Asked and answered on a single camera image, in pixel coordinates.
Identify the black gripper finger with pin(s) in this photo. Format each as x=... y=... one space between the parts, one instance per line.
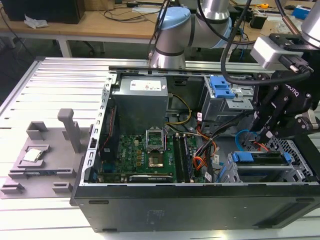
x=277 y=117
x=265 y=95

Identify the hard disk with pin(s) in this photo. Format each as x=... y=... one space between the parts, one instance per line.
x=246 y=157

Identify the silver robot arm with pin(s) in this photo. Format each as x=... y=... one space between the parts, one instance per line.
x=175 y=32

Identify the metal disk bay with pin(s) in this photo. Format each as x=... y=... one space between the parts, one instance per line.
x=262 y=175

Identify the black RAM slot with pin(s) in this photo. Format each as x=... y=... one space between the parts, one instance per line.
x=178 y=160

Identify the metal drive cage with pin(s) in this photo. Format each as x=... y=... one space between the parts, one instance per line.
x=232 y=103

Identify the blue drive bay latch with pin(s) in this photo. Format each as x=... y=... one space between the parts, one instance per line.
x=221 y=85

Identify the wooden desk with clutter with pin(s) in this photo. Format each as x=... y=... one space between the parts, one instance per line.
x=272 y=28

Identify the small black device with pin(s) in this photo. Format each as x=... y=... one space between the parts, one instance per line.
x=257 y=21

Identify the blue cardboard box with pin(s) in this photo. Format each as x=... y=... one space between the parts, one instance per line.
x=300 y=11

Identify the yellow tape roll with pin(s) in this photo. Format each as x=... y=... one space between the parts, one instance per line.
x=264 y=5

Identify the dark RAM stick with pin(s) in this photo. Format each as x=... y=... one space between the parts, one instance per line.
x=188 y=160

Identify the grey power supply unit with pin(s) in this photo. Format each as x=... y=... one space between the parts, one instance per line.
x=140 y=105

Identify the CPU socket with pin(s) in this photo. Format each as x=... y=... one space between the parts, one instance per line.
x=155 y=162

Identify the black PC case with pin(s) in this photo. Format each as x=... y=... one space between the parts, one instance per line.
x=175 y=212

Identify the black graphics card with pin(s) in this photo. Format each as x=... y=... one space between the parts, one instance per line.
x=150 y=178

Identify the green motherboard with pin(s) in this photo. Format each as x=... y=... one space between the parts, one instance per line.
x=130 y=152

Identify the black case fan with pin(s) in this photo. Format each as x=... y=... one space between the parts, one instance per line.
x=110 y=130

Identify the grey parts rack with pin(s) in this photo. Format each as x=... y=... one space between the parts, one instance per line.
x=50 y=180

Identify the black computer box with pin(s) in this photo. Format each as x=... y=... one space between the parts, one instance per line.
x=42 y=11

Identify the silver CPU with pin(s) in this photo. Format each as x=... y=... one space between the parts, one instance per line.
x=32 y=155

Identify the crumpled clear plastic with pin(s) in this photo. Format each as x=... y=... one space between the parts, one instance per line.
x=35 y=22

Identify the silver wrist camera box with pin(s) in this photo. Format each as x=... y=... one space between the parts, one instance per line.
x=267 y=50

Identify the wooden desk with white frame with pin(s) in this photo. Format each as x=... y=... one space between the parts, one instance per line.
x=100 y=27

